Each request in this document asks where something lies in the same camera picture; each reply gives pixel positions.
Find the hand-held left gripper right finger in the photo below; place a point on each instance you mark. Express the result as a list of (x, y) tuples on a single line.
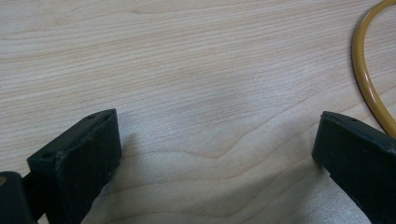
[(358, 155)]

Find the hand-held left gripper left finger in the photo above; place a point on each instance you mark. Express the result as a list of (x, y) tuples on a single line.
[(74, 168)]

